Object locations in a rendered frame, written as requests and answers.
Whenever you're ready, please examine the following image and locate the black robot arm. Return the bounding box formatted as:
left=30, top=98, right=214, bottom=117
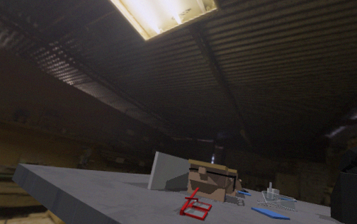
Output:
left=338, top=146, right=357, bottom=174

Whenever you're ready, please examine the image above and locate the white block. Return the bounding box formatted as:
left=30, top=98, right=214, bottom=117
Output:
left=272, top=189, right=280, bottom=195

